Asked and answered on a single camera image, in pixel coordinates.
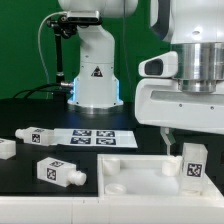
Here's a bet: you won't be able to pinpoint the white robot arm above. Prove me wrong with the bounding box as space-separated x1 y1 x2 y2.
58 0 224 137

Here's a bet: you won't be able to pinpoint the white L-shaped fence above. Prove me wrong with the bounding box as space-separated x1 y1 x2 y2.
0 196 224 224

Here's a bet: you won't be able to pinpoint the white camera cable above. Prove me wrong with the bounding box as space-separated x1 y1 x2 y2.
37 11 69 85

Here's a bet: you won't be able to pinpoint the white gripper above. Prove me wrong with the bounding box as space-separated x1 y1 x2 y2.
135 78 224 155

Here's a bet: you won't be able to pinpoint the black camera stand pole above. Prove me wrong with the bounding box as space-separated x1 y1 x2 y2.
47 16 77 83

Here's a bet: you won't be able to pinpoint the white marker sheet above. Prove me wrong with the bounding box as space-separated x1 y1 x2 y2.
54 129 137 148

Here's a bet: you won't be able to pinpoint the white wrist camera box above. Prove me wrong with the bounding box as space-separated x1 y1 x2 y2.
138 51 178 78

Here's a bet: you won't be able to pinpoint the black base cables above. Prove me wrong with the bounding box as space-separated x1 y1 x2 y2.
12 82 74 100

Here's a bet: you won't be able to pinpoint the white square table top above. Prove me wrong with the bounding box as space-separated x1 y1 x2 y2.
97 153 224 200

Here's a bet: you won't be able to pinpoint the silver background camera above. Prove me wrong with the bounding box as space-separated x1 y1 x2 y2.
66 11 100 24

